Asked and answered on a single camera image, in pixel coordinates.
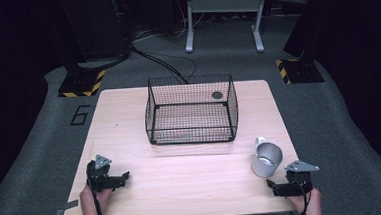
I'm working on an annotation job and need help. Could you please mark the white metal stand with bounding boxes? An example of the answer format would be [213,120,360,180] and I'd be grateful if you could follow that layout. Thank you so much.
[182,0,273,58]

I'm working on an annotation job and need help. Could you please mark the black wire basket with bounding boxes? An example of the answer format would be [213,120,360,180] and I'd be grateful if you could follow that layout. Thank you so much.
[142,72,242,147]

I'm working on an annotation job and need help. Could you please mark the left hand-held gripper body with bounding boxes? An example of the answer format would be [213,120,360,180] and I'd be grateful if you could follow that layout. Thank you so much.
[84,153,119,194]

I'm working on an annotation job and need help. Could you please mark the black cabinet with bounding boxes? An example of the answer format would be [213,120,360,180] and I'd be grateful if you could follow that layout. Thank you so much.
[55,0,134,65]

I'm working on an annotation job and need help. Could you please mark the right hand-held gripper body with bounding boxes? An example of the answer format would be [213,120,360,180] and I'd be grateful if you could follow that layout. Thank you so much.
[283,158,322,197]

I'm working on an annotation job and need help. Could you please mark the black floor cables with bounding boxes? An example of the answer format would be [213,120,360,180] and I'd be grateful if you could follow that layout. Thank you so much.
[129,26,199,89]

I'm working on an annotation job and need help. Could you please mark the person's right hand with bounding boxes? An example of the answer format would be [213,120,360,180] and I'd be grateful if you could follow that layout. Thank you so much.
[288,187,324,215]

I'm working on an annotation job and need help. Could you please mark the grey tape strip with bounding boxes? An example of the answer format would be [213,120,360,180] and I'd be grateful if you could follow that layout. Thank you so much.
[53,198,81,215]

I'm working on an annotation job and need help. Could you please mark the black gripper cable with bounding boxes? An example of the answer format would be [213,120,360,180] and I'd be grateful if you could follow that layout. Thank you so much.
[290,178,312,215]
[87,178,112,215]

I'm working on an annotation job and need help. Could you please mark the silver metal cup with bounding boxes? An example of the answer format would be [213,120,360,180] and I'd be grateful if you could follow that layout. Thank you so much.
[248,135,286,180]

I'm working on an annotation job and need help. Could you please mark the black yellow striped base plate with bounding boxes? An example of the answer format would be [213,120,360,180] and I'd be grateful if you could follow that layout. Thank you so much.
[55,69,108,100]
[274,55,326,86]

